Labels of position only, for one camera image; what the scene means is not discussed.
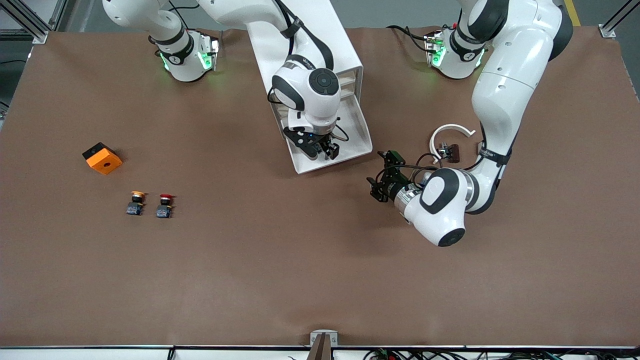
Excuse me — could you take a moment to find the white drawer cabinet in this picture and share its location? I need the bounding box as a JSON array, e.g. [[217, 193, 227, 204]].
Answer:
[[245, 0, 364, 151]]

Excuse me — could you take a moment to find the red mushroom push button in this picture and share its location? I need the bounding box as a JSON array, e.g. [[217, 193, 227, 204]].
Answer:
[[156, 193, 176, 219]]

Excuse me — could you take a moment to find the orange mushroom push button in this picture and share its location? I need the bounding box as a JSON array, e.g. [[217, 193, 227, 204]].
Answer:
[[126, 190, 147, 217]]

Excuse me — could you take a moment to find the orange and black button box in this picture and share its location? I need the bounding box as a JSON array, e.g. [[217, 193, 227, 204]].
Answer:
[[82, 142, 123, 176]]

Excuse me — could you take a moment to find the small brown connector block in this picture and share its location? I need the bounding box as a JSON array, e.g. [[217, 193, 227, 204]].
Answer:
[[438, 143, 461, 164]]

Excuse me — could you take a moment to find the brown table mat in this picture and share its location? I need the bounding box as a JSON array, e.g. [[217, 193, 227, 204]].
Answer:
[[0, 26, 640, 348]]

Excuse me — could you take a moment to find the white half-ring pipe clamp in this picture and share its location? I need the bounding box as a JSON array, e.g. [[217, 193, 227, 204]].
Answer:
[[430, 123, 476, 165]]

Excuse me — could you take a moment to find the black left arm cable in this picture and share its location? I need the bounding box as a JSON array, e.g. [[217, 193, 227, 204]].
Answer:
[[412, 152, 511, 173]]

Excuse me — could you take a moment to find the black base power cable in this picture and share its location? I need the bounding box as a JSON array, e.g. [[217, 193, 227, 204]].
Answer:
[[387, 25, 431, 53]]

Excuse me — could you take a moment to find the grey metal bracket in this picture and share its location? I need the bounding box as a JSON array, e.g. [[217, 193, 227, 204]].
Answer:
[[310, 330, 339, 360]]

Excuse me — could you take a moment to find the bundle of cables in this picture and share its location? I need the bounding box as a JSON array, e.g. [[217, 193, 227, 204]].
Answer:
[[365, 349, 640, 360]]

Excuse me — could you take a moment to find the aluminium frame post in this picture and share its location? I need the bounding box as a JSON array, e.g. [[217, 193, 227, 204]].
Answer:
[[599, 0, 640, 39], [0, 0, 68, 45]]

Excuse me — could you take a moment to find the white table edge rail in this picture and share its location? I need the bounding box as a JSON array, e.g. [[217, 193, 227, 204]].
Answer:
[[0, 345, 640, 360]]

